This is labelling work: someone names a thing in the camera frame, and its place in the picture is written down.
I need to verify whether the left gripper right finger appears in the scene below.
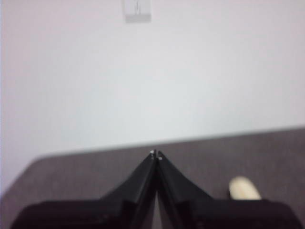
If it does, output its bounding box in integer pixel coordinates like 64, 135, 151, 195
156, 150, 305, 229

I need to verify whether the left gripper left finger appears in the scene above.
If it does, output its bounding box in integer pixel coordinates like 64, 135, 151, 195
9, 149, 157, 229

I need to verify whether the sponge cup brush grey handle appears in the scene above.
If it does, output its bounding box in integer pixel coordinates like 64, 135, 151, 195
228, 176, 263, 200

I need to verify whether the white wall socket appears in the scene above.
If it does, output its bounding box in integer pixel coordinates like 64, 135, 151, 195
125, 0, 153, 23

